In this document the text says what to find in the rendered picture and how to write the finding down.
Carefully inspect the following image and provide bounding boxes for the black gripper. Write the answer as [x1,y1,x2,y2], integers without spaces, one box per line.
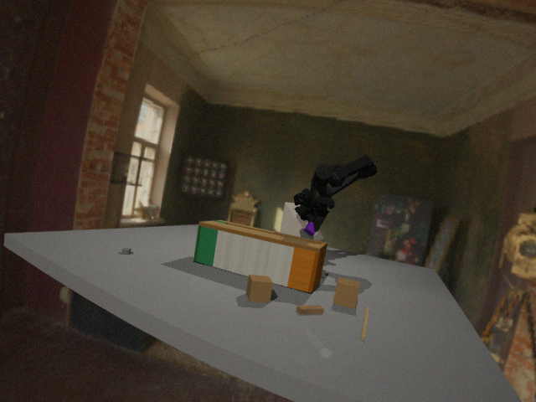
[301,188,334,232]

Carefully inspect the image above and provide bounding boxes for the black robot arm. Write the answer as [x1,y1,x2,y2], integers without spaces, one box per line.
[294,156,378,217]

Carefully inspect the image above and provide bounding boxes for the tan wooden stick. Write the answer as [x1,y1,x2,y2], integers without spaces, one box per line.
[360,307,369,340]

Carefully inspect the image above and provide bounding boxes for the purple cube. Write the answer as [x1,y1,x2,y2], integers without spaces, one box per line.
[304,222,316,236]

